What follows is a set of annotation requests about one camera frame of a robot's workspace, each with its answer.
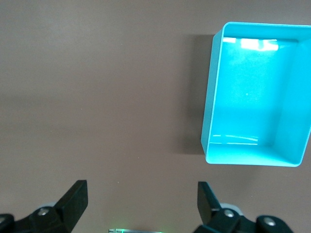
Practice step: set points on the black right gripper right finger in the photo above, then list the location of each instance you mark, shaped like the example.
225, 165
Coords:
211, 208

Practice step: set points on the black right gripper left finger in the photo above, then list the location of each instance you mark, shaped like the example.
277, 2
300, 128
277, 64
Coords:
70, 206

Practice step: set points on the turquoise plastic bin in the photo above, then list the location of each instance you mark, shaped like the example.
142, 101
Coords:
255, 97

